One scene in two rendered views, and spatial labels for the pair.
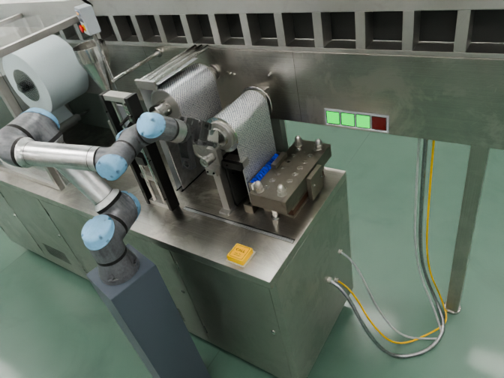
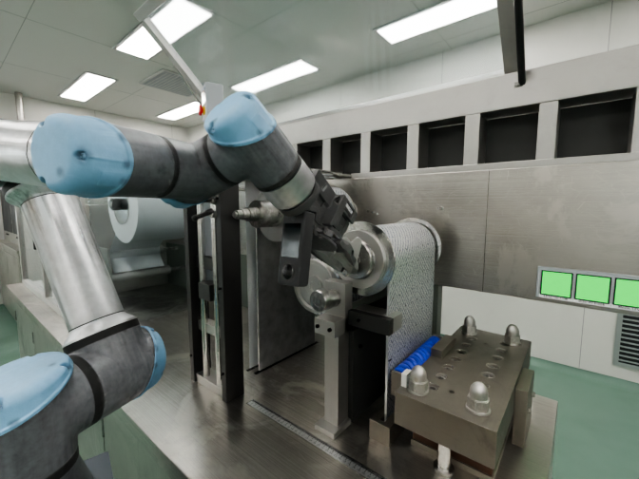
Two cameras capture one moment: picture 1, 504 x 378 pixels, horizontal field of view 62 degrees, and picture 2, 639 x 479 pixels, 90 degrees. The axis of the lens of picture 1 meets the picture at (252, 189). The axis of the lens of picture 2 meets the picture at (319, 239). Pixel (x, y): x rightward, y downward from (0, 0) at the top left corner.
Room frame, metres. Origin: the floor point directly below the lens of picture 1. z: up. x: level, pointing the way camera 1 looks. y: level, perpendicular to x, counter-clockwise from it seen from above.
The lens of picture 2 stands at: (0.74, 0.16, 1.35)
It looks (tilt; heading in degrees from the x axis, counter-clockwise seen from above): 6 degrees down; 359
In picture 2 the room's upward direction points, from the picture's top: straight up
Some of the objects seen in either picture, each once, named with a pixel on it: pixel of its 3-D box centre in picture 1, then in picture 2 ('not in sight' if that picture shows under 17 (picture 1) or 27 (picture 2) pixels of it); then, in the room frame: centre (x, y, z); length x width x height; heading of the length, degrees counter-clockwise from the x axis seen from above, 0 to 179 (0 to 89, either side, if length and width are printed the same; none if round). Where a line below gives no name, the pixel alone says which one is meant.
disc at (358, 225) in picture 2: (220, 135); (360, 258); (1.36, 0.06, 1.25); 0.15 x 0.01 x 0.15; 49
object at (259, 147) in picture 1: (258, 151); (412, 316); (1.41, -0.06, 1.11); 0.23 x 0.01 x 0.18; 139
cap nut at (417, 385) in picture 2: (258, 185); (418, 377); (1.26, -0.03, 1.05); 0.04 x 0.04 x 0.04
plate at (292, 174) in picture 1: (292, 173); (473, 375); (1.36, -0.18, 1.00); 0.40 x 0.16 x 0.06; 139
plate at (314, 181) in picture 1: (316, 182); (525, 406); (1.31, -0.26, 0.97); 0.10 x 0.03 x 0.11; 139
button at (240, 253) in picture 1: (240, 253); not in sight; (1.07, 0.10, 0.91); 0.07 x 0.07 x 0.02; 49
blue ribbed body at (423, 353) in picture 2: (266, 169); (420, 356); (1.39, -0.08, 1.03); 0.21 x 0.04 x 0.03; 139
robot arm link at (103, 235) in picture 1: (103, 237); (28, 412); (1.16, 0.56, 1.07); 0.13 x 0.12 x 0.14; 157
